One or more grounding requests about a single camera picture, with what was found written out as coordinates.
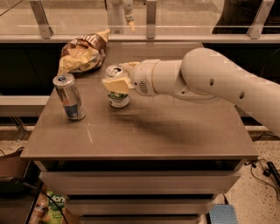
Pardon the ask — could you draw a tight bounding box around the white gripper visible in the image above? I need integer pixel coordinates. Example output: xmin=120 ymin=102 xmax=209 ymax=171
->
xmin=102 ymin=59 xmax=159 ymax=96

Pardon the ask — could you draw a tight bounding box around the white green 7up can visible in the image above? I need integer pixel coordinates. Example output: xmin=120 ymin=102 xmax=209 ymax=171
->
xmin=105 ymin=65 xmax=130 ymax=108

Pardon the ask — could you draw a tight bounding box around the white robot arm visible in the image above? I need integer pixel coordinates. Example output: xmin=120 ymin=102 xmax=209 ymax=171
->
xmin=102 ymin=48 xmax=280 ymax=136

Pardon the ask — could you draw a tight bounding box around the silver blue redbull can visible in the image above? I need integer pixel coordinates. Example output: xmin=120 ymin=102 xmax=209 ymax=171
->
xmin=52 ymin=73 xmax=85 ymax=121

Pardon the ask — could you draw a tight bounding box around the brown yellow chip bag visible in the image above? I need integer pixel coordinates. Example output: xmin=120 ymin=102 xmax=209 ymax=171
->
xmin=58 ymin=29 xmax=110 ymax=74

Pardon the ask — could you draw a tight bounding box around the grey drawer cabinet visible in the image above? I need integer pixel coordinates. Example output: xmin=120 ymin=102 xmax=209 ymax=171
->
xmin=20 ymin=41 xmax=259 ymax=224

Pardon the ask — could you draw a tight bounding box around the brown bag on floor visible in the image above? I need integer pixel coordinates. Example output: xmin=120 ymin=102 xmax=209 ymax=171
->
xmin=0 ymin=147 xmax=28 ymax=179

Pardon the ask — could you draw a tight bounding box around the green snack bag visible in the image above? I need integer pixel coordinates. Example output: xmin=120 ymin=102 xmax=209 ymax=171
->
xmin=43 ymin=189 xmax=65 ymax=224

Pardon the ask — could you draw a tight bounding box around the blue textured mat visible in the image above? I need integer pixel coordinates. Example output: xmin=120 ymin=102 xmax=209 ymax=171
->
xmin=208 ymin=205 xmax=238 ymax=224

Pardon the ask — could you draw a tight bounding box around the metal railing post middle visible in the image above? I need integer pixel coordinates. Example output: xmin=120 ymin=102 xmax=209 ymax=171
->
xmin=146 ymin=0 xmax=157 ymax=39

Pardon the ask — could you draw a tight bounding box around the metal railing post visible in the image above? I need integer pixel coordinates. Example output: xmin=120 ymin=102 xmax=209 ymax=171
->
xmin=29 ymin=0 xmax=53 ymax=39
xmin=247 ymin=0 xmax=275 ymax=39
xmin=146 ymin=0 xmax=157 ymax=39

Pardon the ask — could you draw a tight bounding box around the metal railing post left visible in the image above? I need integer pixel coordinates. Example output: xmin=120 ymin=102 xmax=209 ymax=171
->
xmin=29 ymin=0 xmax=53 ymax=39

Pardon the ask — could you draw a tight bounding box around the metal railing post right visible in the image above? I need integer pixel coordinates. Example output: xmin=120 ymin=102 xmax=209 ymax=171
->
xmin=247 ymin=0 xmax=275 ymax=39

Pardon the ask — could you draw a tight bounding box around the black power cable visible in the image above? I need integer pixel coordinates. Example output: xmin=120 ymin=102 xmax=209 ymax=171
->
xmin=244 ymin=158 xmax=280 ymax=202

